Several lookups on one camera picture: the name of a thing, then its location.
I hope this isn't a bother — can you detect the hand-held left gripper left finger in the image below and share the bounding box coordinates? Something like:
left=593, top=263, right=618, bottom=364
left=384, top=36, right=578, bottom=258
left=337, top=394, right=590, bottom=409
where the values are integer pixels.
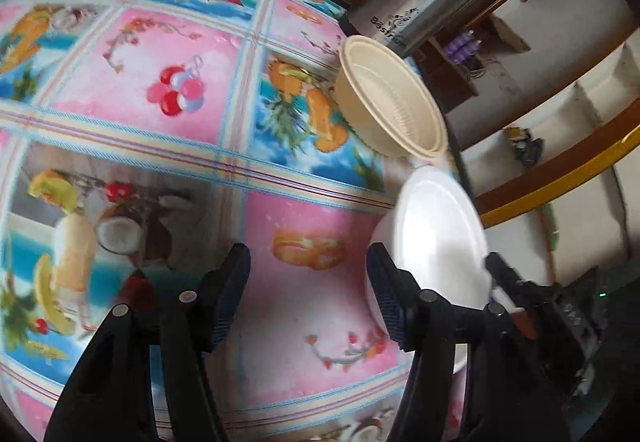
left=44, top=243, right=251, bottom=442

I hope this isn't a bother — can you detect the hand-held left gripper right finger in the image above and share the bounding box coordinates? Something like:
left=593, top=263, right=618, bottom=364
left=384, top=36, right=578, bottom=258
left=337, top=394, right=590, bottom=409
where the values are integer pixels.
left=366, top=243, right=581, bottom=442

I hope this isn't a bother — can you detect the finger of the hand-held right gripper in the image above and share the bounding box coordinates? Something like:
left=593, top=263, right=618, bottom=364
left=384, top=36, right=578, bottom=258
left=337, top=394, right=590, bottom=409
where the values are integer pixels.
left=484, top=251, right=540, bottom=313

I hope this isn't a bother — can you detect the white bowl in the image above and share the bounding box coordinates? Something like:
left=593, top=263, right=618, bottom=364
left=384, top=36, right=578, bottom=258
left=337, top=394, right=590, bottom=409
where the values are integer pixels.
left=365, top=164, right=490, bottom=364

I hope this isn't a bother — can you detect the beige plastic bowl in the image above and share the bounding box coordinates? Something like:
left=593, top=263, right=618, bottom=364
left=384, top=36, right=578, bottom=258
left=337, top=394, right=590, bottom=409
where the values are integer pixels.
left=333, top=42, right=449, bottom=162
left=342, top=35, right=444, bottom=151

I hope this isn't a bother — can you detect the fruit print tablecloth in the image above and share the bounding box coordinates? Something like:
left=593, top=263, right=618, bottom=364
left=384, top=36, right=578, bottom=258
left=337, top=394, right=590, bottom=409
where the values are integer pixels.
left=0, top=0, right=472, bottom=442

